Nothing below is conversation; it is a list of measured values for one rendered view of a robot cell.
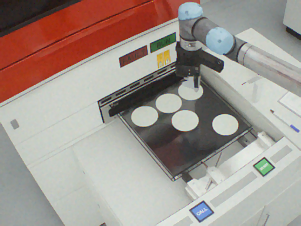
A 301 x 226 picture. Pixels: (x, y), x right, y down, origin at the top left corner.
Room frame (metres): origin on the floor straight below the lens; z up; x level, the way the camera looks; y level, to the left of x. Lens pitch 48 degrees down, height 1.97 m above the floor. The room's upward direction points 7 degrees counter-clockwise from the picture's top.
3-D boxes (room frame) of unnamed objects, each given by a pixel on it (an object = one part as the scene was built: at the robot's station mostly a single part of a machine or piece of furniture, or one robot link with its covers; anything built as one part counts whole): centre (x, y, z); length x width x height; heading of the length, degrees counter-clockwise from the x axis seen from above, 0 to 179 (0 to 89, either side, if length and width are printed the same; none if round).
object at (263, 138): (0.74, -0.42, 0.89); 0.08 x 0.03 x 0.03; 27
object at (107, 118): (1.07, -0.02, 0.89); 0.44 x 0.02 x 0.10; 117
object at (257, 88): (0.90, -0.40, 1.03); 0.06 x 0.04 x 0.13; 27
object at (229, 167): (0.66, -0.27, 0.87); 0.36 x 0.08 x 0.03; 117
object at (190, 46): (0.93, -0.17, 1.23); 0.08 x 0.08 x 0.05
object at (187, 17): (0.93, -0.17, 1.31); 0.09 x 0.08 x 0.11; 30
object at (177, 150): (0.89, -0.13, 0.90); 0.34 x 0.34 x 0.01; 27
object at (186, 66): (0.94, -0.16, 1.15); 0.09 x 0.08 x 0.12; 72
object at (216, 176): (0.63, -0.20, 0.89); 0.08 x 0.03 x 0.03; 27
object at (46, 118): (1.00, 0.14, 1.02); 0.82 x 0.03 x 0.40; 117
